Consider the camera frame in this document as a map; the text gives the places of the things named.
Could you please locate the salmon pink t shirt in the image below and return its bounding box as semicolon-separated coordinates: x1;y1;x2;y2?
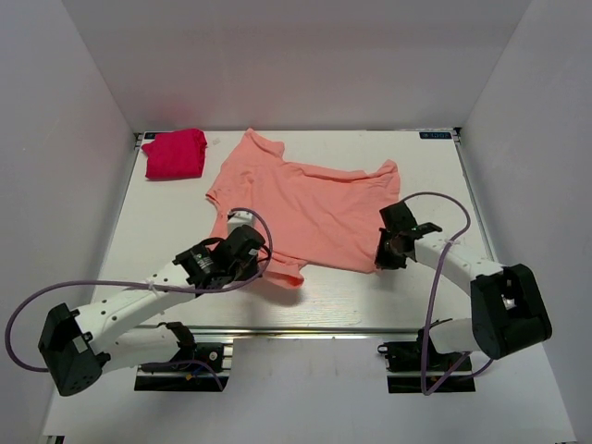
206;129;401;289

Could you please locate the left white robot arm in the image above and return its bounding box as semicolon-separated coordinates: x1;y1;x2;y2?
39;225;271;397

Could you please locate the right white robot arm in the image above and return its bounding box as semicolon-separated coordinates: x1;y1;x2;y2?
376;203;552;369

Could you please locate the folded magenta t shirt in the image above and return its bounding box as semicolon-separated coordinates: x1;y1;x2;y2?
142;129;207;181

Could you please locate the blue table label sticker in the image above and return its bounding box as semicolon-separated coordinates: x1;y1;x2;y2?
419;131;452;140

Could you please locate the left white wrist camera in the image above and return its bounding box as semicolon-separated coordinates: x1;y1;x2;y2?
227;210;255;235

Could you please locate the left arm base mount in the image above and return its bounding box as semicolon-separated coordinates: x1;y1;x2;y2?
134;341;233;393

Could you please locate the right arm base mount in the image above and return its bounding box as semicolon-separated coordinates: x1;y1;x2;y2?
377;340;475;394

